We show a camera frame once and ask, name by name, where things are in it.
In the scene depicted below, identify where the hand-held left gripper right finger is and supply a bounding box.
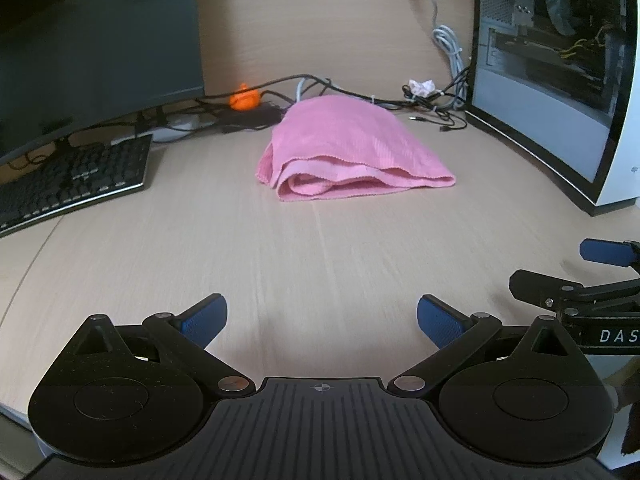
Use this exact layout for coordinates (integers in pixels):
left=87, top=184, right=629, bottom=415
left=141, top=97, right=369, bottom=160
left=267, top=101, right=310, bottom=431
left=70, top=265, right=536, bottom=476
left=394, top=295, right=583, bottom=398

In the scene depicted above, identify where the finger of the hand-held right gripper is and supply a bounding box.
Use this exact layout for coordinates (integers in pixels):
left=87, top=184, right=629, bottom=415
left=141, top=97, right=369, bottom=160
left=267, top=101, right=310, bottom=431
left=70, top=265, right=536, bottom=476
left=579, top=238, right=640, bottom=276
left=509, top=269, right=640, bottom=314

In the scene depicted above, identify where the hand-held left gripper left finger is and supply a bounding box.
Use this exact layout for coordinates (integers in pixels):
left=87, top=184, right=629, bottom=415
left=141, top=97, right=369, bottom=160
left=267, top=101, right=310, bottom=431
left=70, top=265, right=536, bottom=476
left=60, top=294, right=253, bottom=398

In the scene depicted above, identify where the pink button shirt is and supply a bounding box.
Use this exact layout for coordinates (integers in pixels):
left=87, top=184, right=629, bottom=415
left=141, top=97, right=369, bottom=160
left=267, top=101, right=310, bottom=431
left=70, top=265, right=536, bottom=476
left=256, top=96, right=457, bottom=203

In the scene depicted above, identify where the black keyboard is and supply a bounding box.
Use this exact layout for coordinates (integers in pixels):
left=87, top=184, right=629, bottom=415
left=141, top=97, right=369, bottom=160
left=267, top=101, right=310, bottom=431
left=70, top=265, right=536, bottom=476
left=0, top=133, right=153, bottom=238

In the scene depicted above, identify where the white power strip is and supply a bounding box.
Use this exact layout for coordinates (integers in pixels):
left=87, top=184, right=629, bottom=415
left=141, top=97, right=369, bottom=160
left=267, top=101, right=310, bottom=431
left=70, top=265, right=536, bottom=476
left=150, top=112, right=203, bottom=142

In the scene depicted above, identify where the white glass computer case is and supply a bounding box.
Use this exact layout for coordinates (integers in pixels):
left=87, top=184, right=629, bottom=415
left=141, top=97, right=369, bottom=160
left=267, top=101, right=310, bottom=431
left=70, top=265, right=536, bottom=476
left=465, top=0, right=640, bottom=218

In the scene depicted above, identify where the black power adapter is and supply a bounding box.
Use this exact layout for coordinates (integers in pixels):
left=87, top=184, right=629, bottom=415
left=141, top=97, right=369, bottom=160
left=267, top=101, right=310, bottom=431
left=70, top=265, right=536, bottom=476
left=220, top=105, right=283, bottom=133

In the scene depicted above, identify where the orange toy figure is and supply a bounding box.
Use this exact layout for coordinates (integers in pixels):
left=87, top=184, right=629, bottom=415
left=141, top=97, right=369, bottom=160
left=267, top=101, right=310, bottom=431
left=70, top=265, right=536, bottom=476
left=229, top=82, right=261, bottom=112

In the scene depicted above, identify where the black curved monitor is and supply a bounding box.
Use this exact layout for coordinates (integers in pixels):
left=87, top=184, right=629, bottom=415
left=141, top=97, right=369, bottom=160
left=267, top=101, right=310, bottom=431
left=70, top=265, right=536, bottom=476
left=0, top=0, right=207, bottom=166

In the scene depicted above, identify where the black cable with plug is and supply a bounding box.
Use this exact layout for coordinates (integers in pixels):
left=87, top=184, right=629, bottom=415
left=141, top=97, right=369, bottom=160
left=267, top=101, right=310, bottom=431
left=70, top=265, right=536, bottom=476
left=410, top=110, right=468, bottom=134

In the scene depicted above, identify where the black cable bundle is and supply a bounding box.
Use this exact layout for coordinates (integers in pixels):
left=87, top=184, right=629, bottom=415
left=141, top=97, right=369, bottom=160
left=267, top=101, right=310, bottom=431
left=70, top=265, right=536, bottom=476
left=200, top=74, right=471, bottom=126

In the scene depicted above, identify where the grey cable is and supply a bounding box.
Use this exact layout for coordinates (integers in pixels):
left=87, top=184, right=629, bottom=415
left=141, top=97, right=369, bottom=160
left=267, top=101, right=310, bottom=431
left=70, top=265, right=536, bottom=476
left=296, top=77, right=332, bottom=107

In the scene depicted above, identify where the white coiled cable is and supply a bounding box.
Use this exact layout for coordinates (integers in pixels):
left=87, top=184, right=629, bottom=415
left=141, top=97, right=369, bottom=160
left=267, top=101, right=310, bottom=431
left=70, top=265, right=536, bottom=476
left=409, top=0, right=472, bottom=109

